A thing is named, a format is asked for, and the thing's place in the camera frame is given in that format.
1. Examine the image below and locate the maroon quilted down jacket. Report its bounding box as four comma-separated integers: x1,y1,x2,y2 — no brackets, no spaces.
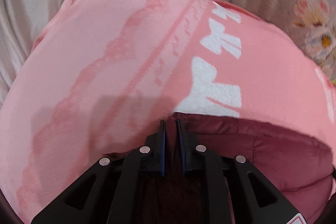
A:
167,113,335,223

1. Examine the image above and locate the pink fleece blanket with bows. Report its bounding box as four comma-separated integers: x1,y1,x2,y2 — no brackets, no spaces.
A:
1,0,335,223

